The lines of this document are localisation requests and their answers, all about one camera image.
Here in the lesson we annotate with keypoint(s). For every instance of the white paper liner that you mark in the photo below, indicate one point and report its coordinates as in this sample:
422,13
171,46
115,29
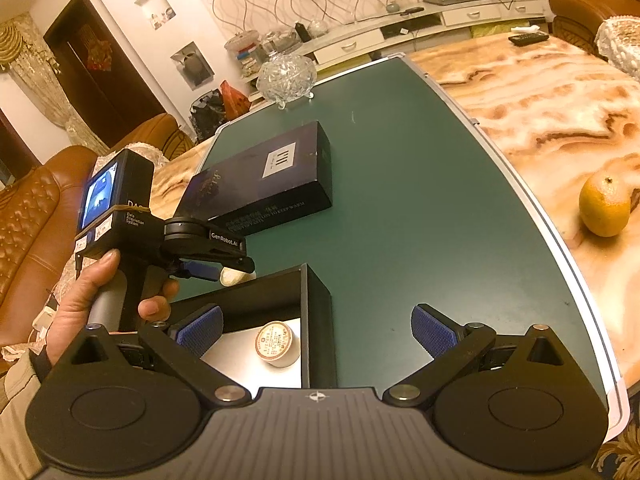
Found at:
240,365

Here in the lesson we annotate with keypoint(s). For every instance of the gold curtain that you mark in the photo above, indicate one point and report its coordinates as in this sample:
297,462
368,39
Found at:
30,75

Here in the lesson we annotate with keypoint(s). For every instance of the green board with aluminium frame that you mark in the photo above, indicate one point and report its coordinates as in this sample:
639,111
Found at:
425,210

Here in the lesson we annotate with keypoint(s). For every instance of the brown leather sofa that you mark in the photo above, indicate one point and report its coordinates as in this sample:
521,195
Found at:
30,230

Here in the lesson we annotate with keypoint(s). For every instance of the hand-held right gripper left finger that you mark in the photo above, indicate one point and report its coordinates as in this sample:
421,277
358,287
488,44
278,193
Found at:
201,331

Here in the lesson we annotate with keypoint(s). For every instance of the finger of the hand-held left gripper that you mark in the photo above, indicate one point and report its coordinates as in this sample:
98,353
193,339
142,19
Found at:
206,270
235,262

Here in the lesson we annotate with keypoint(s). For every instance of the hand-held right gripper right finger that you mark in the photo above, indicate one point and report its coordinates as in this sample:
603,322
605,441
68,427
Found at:
432,332

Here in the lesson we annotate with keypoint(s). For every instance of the dark wooden door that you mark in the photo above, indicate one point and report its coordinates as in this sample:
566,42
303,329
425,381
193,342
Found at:
125,85

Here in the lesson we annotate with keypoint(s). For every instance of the small round tin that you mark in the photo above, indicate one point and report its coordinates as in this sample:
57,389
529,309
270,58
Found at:
235,277
277,342

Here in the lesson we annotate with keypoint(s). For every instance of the black remote control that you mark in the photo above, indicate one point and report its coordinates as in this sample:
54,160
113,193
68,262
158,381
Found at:
528,39

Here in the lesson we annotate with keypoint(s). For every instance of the dark blue box lid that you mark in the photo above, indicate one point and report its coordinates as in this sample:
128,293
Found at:
300,195

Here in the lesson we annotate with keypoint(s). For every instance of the white television cabinet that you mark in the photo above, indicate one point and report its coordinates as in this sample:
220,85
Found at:
350,45

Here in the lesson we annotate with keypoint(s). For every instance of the orange bag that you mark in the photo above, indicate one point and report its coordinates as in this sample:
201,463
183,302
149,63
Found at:
235,100

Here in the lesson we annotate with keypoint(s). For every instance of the white lace sofa cloth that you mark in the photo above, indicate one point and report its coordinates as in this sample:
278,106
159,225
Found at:
160,157

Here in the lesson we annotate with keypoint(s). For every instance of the red door ornament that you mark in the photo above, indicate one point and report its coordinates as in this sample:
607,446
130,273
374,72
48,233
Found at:
99,52

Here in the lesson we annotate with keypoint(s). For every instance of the glass candy bowl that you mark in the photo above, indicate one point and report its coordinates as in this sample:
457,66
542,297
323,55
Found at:
285,75

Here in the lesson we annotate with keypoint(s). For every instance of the black bag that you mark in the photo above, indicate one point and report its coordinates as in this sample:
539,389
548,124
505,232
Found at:
207,115

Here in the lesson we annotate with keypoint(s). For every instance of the dark vase in niche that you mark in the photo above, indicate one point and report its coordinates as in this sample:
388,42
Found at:
195,67

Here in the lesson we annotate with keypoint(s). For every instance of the orange fruit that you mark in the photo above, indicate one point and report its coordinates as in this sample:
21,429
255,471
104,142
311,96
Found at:
605,205

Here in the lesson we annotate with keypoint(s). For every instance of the dark floral patterned carpet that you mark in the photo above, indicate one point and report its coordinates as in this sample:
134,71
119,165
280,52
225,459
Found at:
617,460

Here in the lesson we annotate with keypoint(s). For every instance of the person's left hand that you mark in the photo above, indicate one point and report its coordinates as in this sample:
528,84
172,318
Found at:
75,305

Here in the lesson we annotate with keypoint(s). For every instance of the black box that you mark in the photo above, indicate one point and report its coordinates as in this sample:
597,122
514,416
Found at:
317,320

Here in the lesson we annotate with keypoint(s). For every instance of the brown leather armchair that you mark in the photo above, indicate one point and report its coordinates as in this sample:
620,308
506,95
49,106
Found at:
575,15

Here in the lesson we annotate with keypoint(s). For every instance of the lace armchair cover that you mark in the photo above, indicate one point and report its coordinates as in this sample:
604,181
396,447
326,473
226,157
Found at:
620,50

